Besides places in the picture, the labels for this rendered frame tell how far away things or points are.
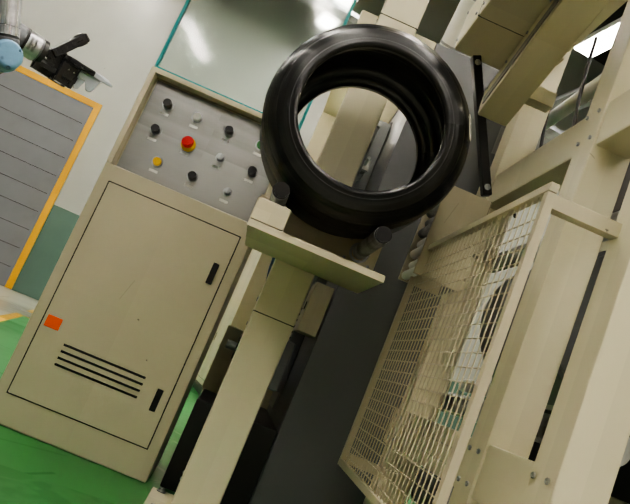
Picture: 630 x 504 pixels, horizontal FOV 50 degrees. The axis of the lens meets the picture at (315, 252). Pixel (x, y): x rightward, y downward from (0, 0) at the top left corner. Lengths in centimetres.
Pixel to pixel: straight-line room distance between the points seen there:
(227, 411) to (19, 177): 930
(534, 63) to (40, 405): 180
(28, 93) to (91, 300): 917
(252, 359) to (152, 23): 1001
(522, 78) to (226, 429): 131
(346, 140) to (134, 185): 73
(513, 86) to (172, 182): 115
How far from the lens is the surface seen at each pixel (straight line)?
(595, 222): 137
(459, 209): 211
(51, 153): 1113
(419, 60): 187
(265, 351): 203
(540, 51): 200
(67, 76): 211
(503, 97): 214
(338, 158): 213
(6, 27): 193
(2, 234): 1104
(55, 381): 235
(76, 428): 235
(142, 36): 1167
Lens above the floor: 50
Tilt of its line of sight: 10 degrees up
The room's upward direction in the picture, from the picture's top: 23 degrees clockwise
